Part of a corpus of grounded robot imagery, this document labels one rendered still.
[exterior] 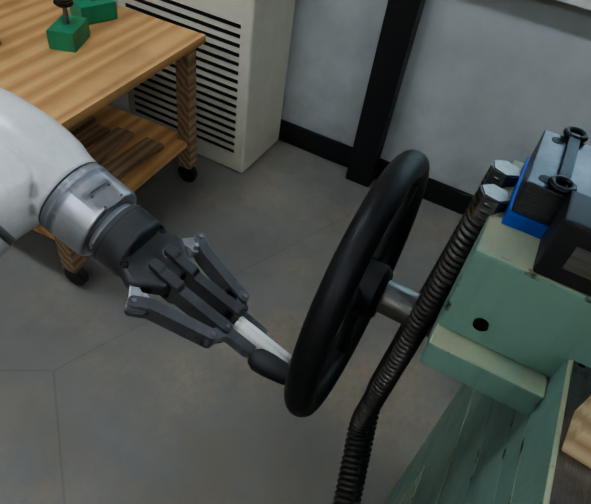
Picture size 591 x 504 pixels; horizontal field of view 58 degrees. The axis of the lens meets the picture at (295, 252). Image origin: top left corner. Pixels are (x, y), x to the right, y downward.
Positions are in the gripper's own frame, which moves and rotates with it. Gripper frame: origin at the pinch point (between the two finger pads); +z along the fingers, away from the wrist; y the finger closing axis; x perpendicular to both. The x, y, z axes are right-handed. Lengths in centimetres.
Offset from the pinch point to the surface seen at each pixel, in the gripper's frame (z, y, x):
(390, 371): 12.2, 3.4, -6.6
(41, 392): -29, 6, 88
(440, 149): 14, 137, 49
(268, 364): 1.6, -3.4, -4.0
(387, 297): 6.5, 5.5, -12.8
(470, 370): 13.5, -1.5, -19.5
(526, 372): 16.8, 0.1, -21.6
